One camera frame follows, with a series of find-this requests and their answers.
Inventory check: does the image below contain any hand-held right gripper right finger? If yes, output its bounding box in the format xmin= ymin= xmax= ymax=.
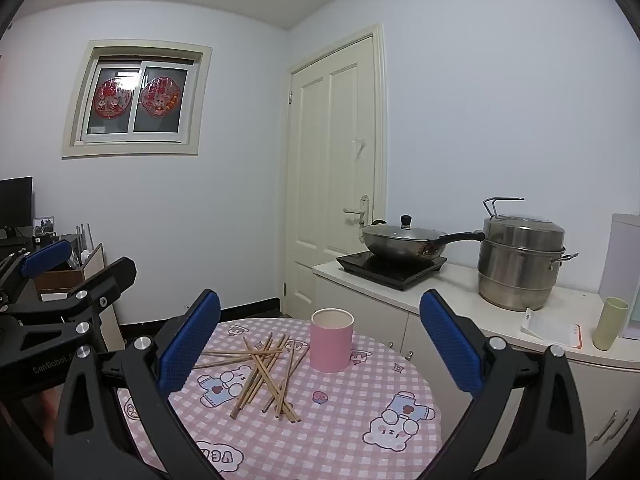
xmin=419 ymin=288 xmax=590 ymax=480

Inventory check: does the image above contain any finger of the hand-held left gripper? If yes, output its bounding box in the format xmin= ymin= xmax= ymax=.
xmin=0 ymin=256 xmax=138 ymax=358
xmin=0 ymin=239 xmax=73 ymax=311

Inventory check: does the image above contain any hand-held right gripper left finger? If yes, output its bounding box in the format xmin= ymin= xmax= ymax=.
xmin=52 ymin=288 xmax=223 ymax=480

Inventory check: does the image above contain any bunch of wooden chopsticks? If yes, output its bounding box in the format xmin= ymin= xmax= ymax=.
xmin=192 ymin=332 xmax=310 ymax=423

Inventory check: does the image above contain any pink cup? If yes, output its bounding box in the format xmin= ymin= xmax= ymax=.
xmin=310 ymin=308 xmax=355 ymax=373

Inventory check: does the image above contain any cardboard box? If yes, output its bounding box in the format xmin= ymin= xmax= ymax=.
xmin=34 ymin=242 xmax=107 ymax=301

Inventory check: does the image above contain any dark desk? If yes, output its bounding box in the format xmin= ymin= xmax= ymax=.
xmin=0 ymin=232 xmax=83 ymax=261

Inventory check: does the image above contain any white counter cabinet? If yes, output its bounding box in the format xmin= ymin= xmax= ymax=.
xmin=312 ymin=259 xmax=640 ymax=480

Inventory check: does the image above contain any black monitor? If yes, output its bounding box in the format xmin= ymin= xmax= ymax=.
xmin=0 ymin=176 xmax=34 ymax=231

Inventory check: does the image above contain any black induction cooker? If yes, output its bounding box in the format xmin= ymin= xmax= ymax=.
xmin=336 ymin=251 xmax=448 ymax=291

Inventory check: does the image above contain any white paper pad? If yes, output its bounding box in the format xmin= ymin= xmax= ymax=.
xmin=520 ymin=307 xmax=583 ymax=350

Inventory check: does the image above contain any steel steamer pot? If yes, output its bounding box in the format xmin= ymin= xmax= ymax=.
xmin=477 ymin=215 xmax=579 ymax=311

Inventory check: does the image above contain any glass wok lid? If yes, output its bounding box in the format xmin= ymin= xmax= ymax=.
xmin=362 ymin=215 xmax=448 ymax=242

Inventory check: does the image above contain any pink checked cartoon tablecloth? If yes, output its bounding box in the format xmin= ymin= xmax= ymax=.
xmin=117 ymin=317 xmax=443 ymax=480

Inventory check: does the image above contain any green cup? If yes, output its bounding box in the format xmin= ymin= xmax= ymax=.
xmin=592 ymin=296 xmax=630 ymax=352

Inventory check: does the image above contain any cream framed window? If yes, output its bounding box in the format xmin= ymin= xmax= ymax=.
xmin=61 ymin=40 xmax=213 ymax=160

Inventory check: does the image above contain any red round window decal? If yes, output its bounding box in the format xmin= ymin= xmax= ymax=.
xmin=140 ymin=76 xmax=180 ymax=117
xmin=95 ymin=78 xmax=135 ymax=119

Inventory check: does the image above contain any white box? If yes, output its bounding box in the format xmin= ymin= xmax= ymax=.
xmin=598 ymin=213 xmax=640 ymax=341

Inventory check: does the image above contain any cream panel door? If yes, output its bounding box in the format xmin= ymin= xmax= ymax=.
xmin=282 ymin=22 xmax=386 ymax=318

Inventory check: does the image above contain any steel wok with black handle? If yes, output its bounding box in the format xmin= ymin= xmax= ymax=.
xmin=361 ymin=219 xmax=486 ymax=262

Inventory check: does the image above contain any steel container with wire handle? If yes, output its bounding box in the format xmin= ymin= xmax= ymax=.
xmin=482 ymin=196 xmax=526 ymax=222

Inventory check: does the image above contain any metal door handle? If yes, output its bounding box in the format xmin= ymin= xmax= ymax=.
xmin=343 ymin=195 xmax=371 ymax=227

